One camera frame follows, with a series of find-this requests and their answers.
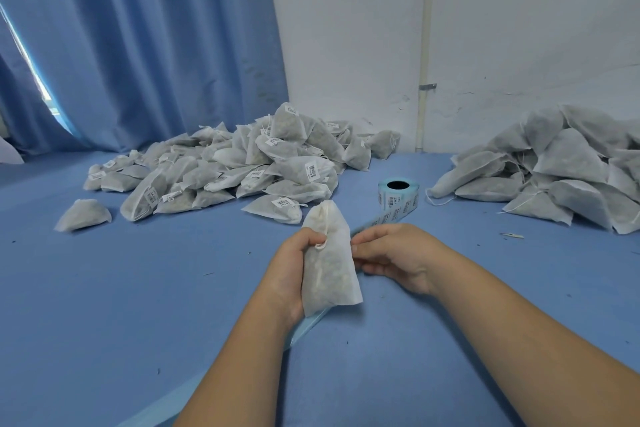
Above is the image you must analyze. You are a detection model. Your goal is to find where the lone white pouch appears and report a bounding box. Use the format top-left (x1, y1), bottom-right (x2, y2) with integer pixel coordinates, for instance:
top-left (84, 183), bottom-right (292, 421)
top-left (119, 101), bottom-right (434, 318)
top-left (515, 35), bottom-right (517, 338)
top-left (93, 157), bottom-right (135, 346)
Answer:
top-left (54, 198), bottom-right (114, 234)

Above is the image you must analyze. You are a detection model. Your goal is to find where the person's left forearm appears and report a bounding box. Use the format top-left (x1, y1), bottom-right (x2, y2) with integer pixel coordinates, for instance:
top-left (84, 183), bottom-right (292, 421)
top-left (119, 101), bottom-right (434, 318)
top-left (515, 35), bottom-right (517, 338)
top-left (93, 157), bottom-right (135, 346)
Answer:
top-left (175, 292), bottom-right (303, 427)

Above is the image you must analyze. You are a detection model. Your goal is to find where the person's right hand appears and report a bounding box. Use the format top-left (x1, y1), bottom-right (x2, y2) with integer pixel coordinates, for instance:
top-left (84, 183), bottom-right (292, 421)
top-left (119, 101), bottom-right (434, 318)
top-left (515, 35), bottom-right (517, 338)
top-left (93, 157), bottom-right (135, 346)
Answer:
top-left (350, 224), bottom-right (453, 296)

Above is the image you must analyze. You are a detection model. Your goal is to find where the person's left hand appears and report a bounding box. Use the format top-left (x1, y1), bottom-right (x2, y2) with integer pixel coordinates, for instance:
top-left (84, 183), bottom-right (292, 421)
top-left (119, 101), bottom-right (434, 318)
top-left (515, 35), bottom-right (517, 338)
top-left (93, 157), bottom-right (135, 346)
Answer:
top-left (257, 228), bottom-right (329, 330)

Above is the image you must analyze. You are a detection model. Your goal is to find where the blue curtain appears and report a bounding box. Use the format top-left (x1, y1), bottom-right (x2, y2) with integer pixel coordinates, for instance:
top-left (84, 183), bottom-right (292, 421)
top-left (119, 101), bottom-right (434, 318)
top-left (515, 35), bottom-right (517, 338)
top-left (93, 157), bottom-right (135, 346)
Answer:
top-left (0, 0), bottom-right (290, 155)

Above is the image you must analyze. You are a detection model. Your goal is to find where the person's right forearm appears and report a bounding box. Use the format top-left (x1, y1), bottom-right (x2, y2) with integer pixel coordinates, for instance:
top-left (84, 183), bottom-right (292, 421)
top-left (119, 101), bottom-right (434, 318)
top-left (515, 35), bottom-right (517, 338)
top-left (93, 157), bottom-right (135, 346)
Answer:
top-left (425, 250), bottom-right (640, 427)

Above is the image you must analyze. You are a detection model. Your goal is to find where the white wall pipe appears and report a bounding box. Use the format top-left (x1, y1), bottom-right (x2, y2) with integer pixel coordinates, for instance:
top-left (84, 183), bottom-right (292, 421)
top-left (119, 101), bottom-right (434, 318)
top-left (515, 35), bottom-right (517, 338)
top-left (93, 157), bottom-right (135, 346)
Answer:
top-left (414, 0), bottom-right (439, 153)

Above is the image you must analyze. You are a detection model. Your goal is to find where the pile of unlabelled herb bags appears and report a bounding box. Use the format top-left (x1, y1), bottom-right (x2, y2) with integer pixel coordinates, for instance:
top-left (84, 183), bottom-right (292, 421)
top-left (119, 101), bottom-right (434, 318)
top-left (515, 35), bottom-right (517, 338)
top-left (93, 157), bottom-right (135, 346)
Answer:
top-left (427, 104), bottom-right (640, 237)

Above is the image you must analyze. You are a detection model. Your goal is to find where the pile of labelled herb bags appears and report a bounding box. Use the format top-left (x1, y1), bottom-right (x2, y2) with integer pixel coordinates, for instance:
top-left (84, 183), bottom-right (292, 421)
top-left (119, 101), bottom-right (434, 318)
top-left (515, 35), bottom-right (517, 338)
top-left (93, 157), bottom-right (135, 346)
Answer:
top-left (83, 101), bottom-right (402, 226)

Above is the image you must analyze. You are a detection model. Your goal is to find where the blue label roll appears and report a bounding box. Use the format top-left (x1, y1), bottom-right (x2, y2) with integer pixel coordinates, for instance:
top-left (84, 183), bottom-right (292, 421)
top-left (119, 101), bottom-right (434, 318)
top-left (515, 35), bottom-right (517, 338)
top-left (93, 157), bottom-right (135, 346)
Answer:
top-left (118, 177), bottom-right (422, 427)

